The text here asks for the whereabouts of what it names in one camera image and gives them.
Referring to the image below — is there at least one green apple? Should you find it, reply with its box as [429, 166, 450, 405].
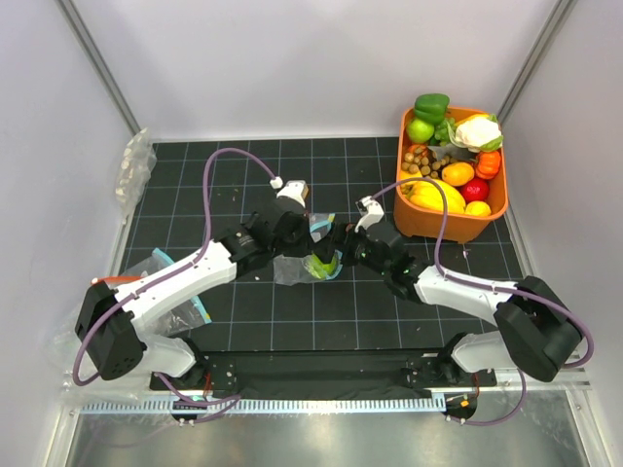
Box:
[405, 118, 435, 144]

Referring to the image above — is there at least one yellow star fruit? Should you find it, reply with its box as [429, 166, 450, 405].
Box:
[406, 180, 466, 214]

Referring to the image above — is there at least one small orange pumpkin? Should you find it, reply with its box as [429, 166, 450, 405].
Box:
[474, 151, 501, 180]

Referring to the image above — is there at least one green lime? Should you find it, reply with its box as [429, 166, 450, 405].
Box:
[304, 255, 342, 280]

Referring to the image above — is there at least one black gridded mat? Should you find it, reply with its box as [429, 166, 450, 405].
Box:
[119, 136, 492, 351]

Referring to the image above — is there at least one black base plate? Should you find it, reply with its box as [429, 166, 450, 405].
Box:
[169, 349, 496, 392]

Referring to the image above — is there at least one bag of white pieces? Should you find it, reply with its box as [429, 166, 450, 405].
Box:
[114, 127, 157, 225]

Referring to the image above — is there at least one spare zip bag blue zipper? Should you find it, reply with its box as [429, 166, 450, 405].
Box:
[121, 248, 211, 337]

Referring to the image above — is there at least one pile of clear zip bags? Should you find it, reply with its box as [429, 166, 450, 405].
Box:
[45, 301, 149, 407]

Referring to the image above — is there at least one red apple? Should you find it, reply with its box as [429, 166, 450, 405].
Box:
[459, 177, 490, 203]

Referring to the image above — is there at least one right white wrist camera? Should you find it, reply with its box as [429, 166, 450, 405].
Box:
[354, 196, 385, 233]

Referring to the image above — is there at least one white cauliflower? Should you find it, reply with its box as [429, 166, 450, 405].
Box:
[455, 115, 503, 153]

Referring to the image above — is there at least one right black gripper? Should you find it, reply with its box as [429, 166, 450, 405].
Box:
[313, 221, 389, 277]

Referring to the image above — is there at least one orange plastic basket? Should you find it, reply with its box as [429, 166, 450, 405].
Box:
[393, 108, 509, 243]

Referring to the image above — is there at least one yellow lemon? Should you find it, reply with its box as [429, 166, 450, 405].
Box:
[464, 200, 492, 217]

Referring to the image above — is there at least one green bell pepper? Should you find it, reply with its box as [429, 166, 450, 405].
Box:
[414, 93, 450, 126]

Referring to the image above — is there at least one brown nut cluster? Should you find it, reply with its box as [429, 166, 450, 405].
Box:
[399, 144, 447, 178]

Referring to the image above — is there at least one clear zip bag blue zipper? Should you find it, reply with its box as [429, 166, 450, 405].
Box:
[273, 213, 336, 286]

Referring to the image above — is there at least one green grape bunch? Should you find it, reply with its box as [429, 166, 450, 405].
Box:
[433, 118, 456, 146]

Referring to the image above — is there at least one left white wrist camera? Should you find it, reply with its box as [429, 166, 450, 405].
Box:
[270, 176, 309, 205]

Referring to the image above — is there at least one slotted cable duct rail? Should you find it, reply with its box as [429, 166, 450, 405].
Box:
[81, 393, 446, 416]

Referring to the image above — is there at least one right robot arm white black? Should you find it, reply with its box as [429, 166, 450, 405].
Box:
[322, 222, 584, 385]

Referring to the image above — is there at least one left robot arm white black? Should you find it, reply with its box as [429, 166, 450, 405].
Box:
[72, 195, 312, 389]

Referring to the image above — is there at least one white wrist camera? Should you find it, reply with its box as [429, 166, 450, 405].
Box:
[354, 196, 385, 233]
[270, 176, 309, 205]

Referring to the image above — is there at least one orange mango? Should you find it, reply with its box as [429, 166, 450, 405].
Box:
[442, 162, 475, 187]

